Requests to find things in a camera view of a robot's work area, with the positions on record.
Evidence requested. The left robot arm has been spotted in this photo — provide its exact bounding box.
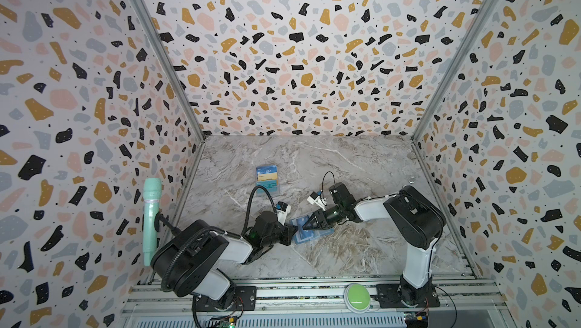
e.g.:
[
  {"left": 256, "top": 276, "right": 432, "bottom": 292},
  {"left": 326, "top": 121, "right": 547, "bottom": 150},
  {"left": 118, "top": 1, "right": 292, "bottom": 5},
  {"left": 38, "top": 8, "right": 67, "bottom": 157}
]
[{"left": 149, "top": 211, "right": 298, "bottom": 301}]

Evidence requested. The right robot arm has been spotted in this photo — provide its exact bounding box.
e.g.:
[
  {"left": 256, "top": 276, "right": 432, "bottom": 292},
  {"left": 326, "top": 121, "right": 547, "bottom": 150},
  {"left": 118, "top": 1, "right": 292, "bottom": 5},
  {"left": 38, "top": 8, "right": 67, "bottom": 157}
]
[{"left": 300, "top": 183, "right": 446, "bottom": 308}]

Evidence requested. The teal VIP card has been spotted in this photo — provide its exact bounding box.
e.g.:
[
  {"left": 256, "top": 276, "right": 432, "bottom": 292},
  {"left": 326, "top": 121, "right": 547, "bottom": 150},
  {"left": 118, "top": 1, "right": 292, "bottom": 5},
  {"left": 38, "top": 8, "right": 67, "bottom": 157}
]
[{"left": 256, "top": 180, "right": 279, "bottom": 193}]

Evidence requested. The gold numbered card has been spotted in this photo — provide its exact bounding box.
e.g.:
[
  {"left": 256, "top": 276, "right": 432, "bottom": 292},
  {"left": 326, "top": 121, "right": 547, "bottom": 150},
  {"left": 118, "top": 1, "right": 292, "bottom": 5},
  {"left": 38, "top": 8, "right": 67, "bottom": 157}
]
[{"left": 257, "top": 172, "right": 278, "bottom": 181}]

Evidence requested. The dark blue VIP card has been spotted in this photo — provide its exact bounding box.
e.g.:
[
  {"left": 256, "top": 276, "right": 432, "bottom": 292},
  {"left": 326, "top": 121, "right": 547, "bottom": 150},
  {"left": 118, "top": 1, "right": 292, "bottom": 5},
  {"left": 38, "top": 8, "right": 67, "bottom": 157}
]
[{"left": 256, "top": 164, "right": 278, "bottom": 175}]

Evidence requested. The green round button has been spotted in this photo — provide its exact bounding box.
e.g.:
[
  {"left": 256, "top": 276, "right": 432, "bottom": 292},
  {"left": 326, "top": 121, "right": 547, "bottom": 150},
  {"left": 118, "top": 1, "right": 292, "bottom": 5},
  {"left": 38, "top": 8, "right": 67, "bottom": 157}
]
[{"left": 343, "top": 283, "right": 372, "bottom": 314}]

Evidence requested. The black microphone stand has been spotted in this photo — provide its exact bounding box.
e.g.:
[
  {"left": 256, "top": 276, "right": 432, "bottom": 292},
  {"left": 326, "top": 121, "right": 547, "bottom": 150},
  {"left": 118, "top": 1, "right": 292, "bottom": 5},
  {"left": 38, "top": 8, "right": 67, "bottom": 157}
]
[{"left": 154, "top": 212, "right": 182, "bottom": 237}]

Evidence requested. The mint green microphone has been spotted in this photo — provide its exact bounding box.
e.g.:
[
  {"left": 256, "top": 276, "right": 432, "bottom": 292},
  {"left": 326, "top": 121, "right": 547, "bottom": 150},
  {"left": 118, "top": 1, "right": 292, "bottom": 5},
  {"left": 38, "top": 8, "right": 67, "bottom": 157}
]
[{"left": 142, "top": 178, "right": 162, "bottom": 267}]

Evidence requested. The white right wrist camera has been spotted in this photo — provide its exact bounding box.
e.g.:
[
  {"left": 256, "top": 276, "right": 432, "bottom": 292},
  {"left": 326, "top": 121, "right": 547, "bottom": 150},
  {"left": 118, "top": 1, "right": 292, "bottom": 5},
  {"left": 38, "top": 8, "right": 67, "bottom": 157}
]
[{"left": 307, "top": 192, "right": 328, "bottom": 210}]

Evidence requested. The thin black cable right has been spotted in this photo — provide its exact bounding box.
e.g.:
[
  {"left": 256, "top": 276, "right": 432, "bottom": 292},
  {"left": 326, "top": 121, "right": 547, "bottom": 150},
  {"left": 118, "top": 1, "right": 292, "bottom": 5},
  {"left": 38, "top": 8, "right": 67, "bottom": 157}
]
[{"left": 319, "top": 171, "right": 337, "bottom": 195}]

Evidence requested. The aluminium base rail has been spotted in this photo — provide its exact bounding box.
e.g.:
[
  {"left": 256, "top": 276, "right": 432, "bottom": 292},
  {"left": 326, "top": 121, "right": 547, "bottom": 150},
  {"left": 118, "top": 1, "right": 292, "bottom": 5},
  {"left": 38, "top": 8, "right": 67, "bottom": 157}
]
[{"left": 118, "top": 274, "right": 516, "bottom": 327}]

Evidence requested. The black corrugated cable left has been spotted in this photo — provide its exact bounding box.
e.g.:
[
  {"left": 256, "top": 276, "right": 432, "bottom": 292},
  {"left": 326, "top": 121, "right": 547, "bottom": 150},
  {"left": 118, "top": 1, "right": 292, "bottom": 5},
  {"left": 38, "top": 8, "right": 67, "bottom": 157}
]
[{"left": 160, "top": 184, "right": 278, "bottom": 293}]

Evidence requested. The aluminium corner post left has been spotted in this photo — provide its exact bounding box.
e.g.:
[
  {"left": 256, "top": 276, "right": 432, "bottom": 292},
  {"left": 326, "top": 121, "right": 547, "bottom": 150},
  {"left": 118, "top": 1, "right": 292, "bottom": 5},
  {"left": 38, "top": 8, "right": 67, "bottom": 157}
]
[{"left": 113, "top": 0, "right": 206, "bottom": 143}]

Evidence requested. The aluminium corner post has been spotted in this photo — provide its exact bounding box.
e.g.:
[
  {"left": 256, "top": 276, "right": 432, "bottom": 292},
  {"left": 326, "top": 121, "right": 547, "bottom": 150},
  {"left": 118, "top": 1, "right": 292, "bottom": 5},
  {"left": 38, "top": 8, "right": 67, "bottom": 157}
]
[
  {"left": 113, "top": 0, "right": 206, "bottom": 143},
  {"left": 412, "top": 0, "right": 523, "bottom": 143}
]

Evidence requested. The aluminium corner post right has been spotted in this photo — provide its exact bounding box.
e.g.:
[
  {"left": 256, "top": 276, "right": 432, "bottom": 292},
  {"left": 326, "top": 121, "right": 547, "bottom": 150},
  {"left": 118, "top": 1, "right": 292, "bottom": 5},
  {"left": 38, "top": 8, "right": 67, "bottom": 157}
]
[{"left": 412, "top": 0, "right": 523, "bottom": 143}]

